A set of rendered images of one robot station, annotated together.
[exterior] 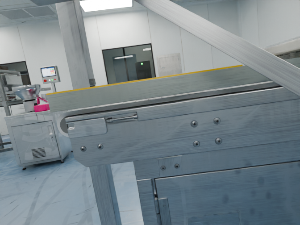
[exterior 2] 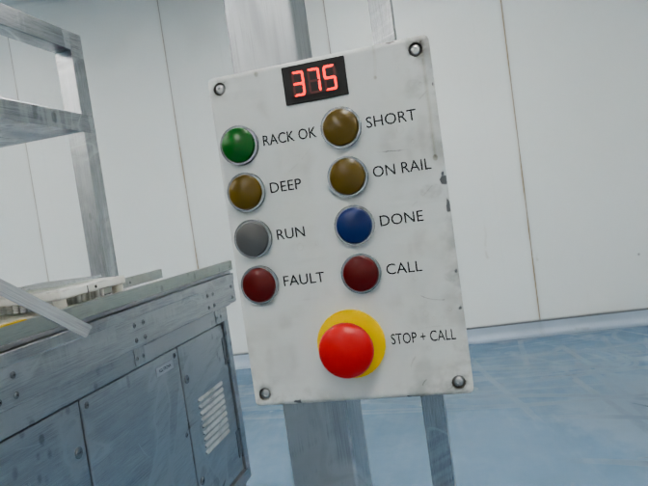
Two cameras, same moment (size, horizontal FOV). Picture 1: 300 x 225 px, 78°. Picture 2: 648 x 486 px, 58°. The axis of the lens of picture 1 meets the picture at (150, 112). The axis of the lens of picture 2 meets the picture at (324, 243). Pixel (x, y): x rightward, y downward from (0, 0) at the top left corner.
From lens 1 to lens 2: 0.90 m
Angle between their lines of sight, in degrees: 78
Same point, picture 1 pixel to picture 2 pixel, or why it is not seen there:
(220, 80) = (13, 335)
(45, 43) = not seen: outside the picture
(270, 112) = (48, 359)
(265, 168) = (43, 423)
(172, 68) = not seen: outside the picture
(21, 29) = not seen: outside the picture
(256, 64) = (58, 319)
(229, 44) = (38, 306)
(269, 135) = (51, 381)
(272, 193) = (51, 449)
